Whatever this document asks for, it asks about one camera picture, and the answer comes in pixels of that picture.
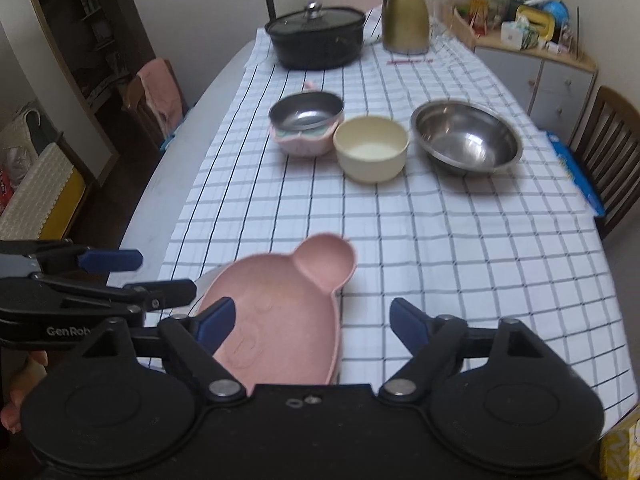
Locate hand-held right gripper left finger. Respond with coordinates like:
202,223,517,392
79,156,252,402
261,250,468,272
75,296,247,404

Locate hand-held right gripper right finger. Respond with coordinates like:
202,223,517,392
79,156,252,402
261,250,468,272
379,297,546,402

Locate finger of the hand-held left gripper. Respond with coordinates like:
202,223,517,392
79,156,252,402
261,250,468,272
0,240,144,274
30,274,197,313

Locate deep white plate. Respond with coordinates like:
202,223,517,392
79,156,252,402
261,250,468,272
190,265,347,386

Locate pink bear-shaped plate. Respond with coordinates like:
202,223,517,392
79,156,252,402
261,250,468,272
197,232,358,386

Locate person's left hand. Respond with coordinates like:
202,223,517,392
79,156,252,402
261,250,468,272
0,351,49,434

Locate white checked tablecloth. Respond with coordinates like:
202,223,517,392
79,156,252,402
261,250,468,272
157,7,640,431

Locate yellow white foam mat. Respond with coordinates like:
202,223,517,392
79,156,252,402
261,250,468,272
0,142,88,241

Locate white tote bag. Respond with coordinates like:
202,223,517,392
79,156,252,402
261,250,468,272
0,107,43,211

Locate cream bowl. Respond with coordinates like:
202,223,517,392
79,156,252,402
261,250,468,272
333,115,411,183

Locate pink towel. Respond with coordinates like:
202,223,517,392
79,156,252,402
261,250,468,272
137,58,183,128

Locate pink steel-lined bowl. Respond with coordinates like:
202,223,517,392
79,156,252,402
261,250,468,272
269,81,346,158

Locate large steel bowl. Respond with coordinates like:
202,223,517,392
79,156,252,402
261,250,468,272
410,100,524,176

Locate blue box on chair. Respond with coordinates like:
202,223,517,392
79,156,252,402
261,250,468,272
545,131,606,218

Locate dark bookshelf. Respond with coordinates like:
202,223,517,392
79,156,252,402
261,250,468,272
20,0,156,111

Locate yellow carton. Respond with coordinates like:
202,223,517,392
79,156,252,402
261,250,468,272
597,417,640,480

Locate white wooden cabinet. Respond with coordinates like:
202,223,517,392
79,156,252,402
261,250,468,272
452,2,598,133

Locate black cooking pot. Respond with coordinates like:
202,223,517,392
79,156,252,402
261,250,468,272
265,6,367,70

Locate brown slatted wooden chair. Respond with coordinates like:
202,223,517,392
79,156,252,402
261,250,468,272
570,86,640,241

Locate white tissue box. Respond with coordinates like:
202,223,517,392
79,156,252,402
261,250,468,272
500,21,538,51

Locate gold thermos jug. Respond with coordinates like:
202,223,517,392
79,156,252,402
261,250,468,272
381,0,432,55

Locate glass pot lid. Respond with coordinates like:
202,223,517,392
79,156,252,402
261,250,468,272
267,2,365,36

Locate orange drink bottle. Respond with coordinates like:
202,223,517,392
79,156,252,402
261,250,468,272
467,0,491,36

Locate yellow box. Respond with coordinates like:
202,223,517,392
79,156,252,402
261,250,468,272
515,5,556,43

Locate blue globe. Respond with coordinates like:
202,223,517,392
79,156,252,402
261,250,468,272
542,1,571,31

